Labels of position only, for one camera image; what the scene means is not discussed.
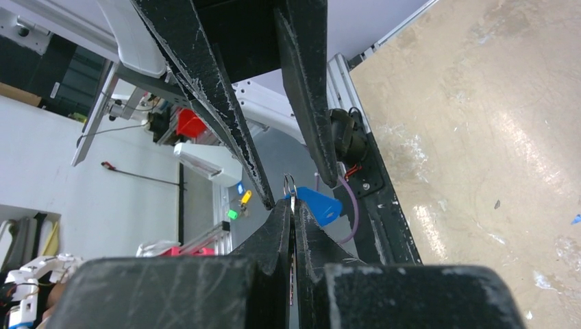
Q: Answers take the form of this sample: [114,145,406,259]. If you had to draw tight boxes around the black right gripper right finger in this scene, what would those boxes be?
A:
[294,202,525,328]

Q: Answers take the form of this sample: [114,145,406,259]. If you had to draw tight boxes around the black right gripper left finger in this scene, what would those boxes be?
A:
[47,199,291,328]

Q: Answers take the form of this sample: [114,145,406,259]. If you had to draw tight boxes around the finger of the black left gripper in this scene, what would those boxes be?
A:
[132,1,275,210]
[274,1,338,187]

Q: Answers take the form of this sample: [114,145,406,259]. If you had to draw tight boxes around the blue plastic key tag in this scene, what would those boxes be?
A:
[292,186,343,227]

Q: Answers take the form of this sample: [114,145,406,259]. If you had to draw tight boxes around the silver metal keyring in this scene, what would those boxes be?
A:
[283,173,297,200]

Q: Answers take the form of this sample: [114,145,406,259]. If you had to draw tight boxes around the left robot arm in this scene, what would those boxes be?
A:
[99,1,338,209]

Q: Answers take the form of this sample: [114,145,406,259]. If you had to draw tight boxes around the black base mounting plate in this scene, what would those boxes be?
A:
[330,108,422,265]

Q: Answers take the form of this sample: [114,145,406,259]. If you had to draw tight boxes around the aluminium frame rail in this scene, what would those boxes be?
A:
[324,0,441,132]

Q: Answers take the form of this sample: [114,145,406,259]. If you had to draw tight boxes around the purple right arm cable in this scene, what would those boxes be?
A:
[313,172,360,246]

